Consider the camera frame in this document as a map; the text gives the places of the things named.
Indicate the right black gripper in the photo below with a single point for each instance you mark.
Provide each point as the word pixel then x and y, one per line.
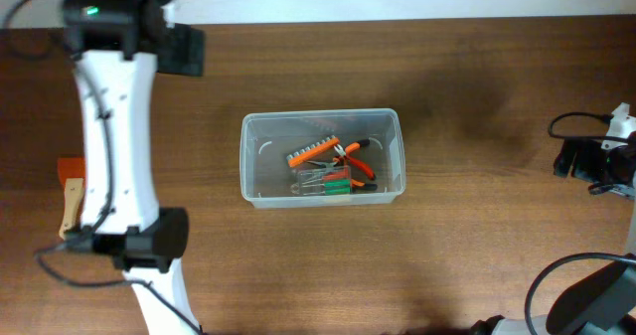
pixel 582 168

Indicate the orange scraper wooden handle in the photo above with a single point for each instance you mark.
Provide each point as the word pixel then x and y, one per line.
pixel 71 174

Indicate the orange screwdriver bit holder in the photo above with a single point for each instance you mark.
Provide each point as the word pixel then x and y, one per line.
pixel 307 153

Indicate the small orange cutting pliers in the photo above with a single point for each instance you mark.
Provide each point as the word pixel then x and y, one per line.
pixel 345 156

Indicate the clear case coloured screwdrivers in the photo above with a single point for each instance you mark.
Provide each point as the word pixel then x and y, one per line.
pixel 323 182

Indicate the orange black long-nose pliers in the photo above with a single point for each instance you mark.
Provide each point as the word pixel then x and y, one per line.
pixel 369 186

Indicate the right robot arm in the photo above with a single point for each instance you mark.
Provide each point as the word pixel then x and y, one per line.
pixel 599 303

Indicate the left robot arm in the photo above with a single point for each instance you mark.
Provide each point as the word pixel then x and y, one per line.
pixel 115 46

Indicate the clear plastic container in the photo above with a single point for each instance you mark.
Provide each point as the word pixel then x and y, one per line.
pixel 268 138

